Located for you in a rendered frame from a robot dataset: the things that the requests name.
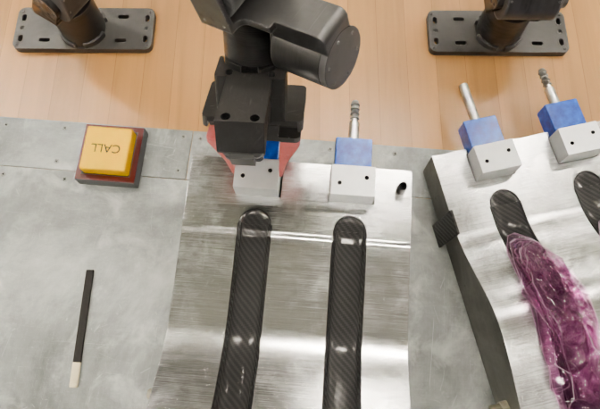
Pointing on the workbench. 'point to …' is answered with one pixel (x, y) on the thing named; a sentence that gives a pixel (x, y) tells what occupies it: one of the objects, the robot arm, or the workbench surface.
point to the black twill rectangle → (445, 229)
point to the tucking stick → (81, 329)
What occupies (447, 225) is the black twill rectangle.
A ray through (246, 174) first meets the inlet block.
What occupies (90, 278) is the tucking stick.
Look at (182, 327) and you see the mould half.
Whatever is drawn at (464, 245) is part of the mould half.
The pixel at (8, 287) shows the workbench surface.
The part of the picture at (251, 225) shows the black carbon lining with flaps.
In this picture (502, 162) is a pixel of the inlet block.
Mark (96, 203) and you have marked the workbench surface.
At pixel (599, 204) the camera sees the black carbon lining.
